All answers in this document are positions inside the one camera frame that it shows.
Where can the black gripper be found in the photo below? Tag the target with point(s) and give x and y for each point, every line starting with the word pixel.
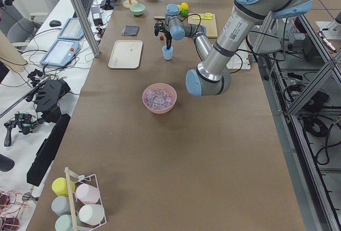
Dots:
pixel 167 37

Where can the steel muddler black tip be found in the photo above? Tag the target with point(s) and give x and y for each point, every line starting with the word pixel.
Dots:
pixel 159 18

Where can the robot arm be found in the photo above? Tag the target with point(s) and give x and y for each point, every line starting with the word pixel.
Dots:
pixel 211 76

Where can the light blue plastic cup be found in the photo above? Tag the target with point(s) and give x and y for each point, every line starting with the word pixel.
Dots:
pixel 167 53

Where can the pink bowl of ice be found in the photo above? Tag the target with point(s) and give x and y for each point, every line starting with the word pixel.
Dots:
pixel 159 98

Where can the pink cup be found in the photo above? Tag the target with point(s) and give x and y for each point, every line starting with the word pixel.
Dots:
pixel 87 194

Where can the yellow cup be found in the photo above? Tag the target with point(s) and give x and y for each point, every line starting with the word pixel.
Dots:
pixel 59 187

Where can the white cup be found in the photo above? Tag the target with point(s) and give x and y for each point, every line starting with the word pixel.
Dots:
pixel 91 214

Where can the grey cup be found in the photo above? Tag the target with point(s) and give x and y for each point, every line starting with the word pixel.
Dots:
pixel 61 206

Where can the mint cup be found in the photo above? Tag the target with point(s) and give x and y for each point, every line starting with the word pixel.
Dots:
pixel 64 223

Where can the green lime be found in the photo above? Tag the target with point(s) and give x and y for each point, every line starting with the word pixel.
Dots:
pixel 184 13

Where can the yellow lemon upper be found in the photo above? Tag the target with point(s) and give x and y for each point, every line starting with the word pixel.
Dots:
pixel 183 6

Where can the grey folded cloth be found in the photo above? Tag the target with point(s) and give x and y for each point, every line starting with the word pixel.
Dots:
pixel 130 30

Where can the cream rabbit tray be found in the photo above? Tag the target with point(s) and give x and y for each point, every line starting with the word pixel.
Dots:
pixel 125 54

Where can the wooden cutting board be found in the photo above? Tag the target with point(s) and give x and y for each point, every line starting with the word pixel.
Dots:
pixel 208 23

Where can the mint green bowl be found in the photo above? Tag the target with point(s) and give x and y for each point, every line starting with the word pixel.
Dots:
pixel 137 9

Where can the lemon half upper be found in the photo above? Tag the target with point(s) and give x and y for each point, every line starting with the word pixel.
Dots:
pixel 208 15

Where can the black power adapter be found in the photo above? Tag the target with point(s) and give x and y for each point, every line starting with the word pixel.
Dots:
pixel 96 15

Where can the black keyboard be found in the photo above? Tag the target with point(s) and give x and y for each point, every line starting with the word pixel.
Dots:
pixel 87 4

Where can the blue teach pendant far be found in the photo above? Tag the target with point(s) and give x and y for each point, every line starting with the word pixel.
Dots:
pixel 72 30

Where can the blue teach pendant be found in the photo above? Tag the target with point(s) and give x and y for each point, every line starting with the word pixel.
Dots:
pixel 60 53
pixel 72 30

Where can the blue teach pendant near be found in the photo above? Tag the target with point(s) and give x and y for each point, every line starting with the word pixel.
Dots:
pixel 60 53

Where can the black computer mouse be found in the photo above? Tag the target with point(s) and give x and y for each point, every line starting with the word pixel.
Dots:
pixel 55 23

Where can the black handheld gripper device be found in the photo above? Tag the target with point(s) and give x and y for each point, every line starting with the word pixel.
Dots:
pixel 46 98

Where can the grey office chair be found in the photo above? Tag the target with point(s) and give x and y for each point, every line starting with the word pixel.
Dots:
pixel 17 28

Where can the long black bar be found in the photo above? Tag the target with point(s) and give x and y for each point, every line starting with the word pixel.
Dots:
pixel 47 152

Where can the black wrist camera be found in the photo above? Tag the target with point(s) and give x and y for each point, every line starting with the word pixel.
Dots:
pixel 158 27

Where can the aluminium frame post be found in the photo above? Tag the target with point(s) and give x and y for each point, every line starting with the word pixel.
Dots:
pixel 82 17

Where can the white wire cup rack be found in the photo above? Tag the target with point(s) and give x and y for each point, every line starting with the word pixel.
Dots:
pixel 73 181

